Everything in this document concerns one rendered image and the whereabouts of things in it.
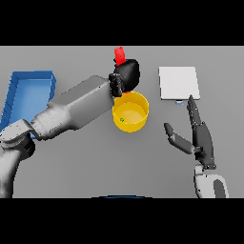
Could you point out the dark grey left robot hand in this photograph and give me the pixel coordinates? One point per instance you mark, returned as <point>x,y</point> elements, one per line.
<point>127,74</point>

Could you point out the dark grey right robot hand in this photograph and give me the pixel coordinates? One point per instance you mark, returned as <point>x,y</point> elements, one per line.
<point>202,139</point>

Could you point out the red beaker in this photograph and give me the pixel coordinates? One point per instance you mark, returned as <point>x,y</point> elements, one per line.
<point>120,55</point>

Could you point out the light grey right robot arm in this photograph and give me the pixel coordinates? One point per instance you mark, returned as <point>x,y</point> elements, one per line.
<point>208,186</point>

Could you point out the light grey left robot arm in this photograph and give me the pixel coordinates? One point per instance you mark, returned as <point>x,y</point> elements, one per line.
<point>79,105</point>

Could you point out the yellow bowl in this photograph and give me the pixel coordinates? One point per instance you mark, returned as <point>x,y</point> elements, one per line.
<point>130,111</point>

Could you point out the green nut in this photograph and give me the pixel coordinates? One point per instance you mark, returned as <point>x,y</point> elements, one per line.
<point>121,119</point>

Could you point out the pale square measuring scale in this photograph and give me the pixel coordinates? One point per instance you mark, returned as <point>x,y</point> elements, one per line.
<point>178,83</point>

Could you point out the blue tray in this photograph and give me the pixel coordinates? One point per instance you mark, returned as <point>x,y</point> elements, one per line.
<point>30,97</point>

